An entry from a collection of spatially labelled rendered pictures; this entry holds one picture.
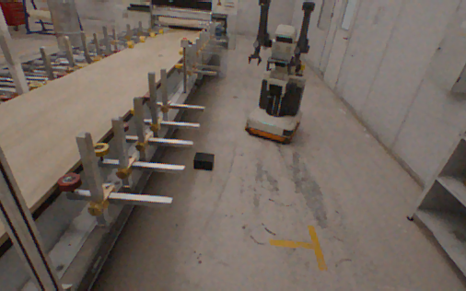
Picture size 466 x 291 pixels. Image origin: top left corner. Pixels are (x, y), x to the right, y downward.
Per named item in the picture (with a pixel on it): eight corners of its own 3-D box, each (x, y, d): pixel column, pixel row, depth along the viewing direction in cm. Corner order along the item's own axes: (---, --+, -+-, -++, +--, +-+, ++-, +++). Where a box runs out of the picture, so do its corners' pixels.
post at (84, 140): (111, 225, 113) (90, 131, 89) (108, 231, 110) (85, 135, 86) (103, 225, 113) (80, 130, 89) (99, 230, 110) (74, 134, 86)
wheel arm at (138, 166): (184, 171, 133) (184, 165, 131) (183, 175, 130) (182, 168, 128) (101, 164, 132) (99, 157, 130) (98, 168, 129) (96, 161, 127)
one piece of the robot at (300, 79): (262, 109, 379) (271, 52, 337) (297, 118, 362) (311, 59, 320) (254, 117, 352) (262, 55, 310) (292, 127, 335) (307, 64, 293)
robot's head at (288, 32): (279, 32, 286) (278, 22, 272) (297, 35, 279) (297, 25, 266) (274, 42, 282) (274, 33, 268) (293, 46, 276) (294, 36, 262)
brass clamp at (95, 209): (117, 193, 113) (116, 185, 110) (102, 216, 101) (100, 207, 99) (103, 192, 113) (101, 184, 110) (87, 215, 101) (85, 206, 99)
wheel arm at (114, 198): (172, 203, 111) (172, 196, 109) (170, 209, 108) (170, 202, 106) (72, 195, 110) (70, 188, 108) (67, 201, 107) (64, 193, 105)
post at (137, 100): (148, 168, 158) (141, 95, 134) (146, 171, 155) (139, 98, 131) (143, 167, 158) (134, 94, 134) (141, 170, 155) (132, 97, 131)
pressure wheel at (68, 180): (79, 206, 105) (73, 184, 99) (59, 205, 105) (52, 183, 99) (88, 192, 112) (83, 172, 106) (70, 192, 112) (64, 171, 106)
